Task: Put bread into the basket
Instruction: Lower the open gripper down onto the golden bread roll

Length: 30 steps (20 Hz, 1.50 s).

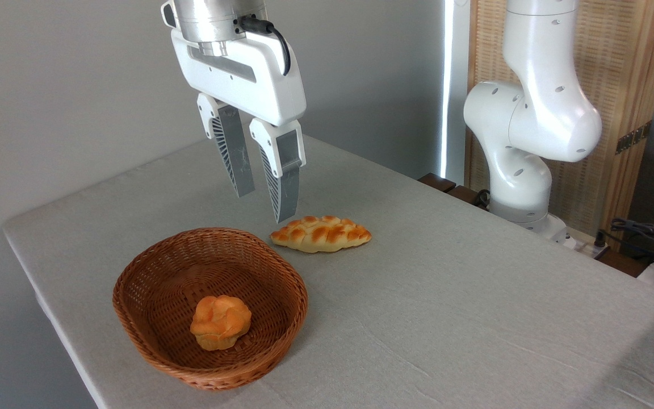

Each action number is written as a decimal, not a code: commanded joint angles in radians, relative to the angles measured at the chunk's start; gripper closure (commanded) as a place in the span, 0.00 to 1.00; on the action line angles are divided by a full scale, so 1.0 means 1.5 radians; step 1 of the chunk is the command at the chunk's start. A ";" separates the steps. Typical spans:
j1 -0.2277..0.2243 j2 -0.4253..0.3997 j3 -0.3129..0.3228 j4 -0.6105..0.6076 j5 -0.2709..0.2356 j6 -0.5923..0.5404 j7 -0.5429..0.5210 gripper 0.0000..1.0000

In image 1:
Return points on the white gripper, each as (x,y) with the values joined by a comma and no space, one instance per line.
(259,85)

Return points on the braided golden bread loaf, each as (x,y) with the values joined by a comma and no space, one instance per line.
(321,234)

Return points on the round golden bread bun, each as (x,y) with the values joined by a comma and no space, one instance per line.
(220,322)

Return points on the brown wicker basket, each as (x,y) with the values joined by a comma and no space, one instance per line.
(156,295)

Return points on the dark brown wooden block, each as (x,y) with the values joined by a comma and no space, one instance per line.
(466,196)
(437,182)

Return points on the grey tablecloth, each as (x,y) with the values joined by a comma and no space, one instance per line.
(446,307)

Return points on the white power strip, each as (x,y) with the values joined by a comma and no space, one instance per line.
(582,243)

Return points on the metal screen hinge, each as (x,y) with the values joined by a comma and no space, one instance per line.
(633,137)

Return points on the white window frame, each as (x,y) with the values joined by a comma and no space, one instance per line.
(456,85)

